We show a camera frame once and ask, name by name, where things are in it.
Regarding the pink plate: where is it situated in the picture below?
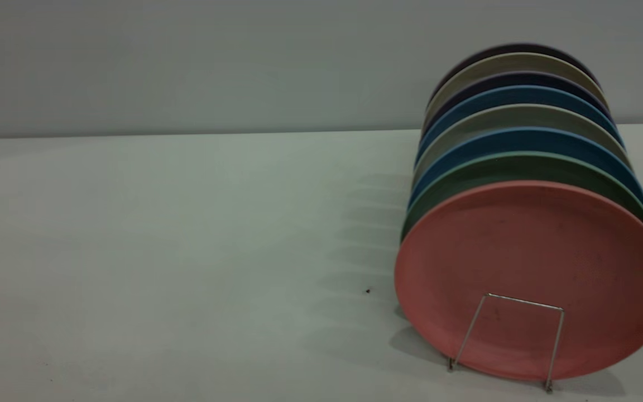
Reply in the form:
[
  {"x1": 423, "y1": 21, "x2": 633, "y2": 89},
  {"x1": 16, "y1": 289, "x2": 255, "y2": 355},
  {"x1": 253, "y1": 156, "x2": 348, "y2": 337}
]
[{"x1": 394, "y1": 180, "x2": 643, "y2": 382}]

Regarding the green plate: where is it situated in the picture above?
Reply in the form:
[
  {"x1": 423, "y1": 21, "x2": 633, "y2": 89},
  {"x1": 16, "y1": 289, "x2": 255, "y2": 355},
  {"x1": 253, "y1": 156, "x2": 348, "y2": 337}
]
[{"x1": 400, "y1": 151, "x2": 643, "y2": 243}]

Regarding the blue plate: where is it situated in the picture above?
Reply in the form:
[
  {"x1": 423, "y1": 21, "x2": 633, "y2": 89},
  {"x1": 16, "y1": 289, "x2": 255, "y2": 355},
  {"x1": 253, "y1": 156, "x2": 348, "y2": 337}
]
[
  {"x1": 415, "y1": 85, "x2": 625, "y2": 165},
  {"x1": 408, "y1": 127, "x2": 643, "y2": 213}
]

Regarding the beige plate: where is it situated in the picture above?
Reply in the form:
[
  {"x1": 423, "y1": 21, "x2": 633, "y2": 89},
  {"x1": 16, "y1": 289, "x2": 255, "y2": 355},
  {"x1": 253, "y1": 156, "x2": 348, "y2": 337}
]
[
  {"x1": 425, "y1": 52, "x2": 608, "y2": 121},
  {"x1": 412, "y1": 103, "x2": 632, "y2": 188}
]

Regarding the navy purple plate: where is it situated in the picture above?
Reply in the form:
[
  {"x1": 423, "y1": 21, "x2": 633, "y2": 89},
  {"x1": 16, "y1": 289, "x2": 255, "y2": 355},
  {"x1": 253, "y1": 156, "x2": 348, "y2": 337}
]
[{"x1": 421, "y1": 71, "x2": 613, "y2": 137}]

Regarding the dark purple plate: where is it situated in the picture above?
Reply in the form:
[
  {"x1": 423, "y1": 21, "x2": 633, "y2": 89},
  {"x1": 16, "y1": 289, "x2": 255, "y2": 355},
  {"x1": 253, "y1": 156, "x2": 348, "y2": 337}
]
[{"x1": 430, "y1": 44, "x2": 601, "y2": 101}]

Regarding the silver wire plate rack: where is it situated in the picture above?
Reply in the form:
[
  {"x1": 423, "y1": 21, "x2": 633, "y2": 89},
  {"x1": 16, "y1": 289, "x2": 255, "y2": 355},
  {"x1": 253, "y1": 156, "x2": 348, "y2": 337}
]
[{"x1": 448, "y1": 293, "x2": 566, "y2": 393}]

